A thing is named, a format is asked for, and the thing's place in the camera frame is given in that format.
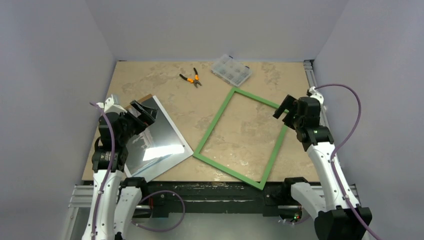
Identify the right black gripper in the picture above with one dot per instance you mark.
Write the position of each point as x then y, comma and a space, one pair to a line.
292, 109

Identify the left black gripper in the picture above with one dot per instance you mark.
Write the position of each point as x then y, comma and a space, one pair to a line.
148, 116

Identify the glossy photo print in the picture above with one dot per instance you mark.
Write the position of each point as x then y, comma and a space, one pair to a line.
158, 148

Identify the green wooden picture frame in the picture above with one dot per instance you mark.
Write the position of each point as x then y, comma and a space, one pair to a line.
260, 185

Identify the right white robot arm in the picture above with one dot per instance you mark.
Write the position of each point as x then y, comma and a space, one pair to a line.
338, 214

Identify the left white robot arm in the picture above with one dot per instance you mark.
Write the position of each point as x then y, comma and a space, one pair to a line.
113, 199

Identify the orange black pliers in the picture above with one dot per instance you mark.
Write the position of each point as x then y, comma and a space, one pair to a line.
195, 81

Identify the clear plastic organizer box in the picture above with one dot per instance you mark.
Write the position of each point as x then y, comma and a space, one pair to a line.
230, 70

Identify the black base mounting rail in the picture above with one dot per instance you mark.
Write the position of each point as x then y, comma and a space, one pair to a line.
176, 197

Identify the aluminium extrusion frame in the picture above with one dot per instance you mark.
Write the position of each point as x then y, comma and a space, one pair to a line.
82, 195

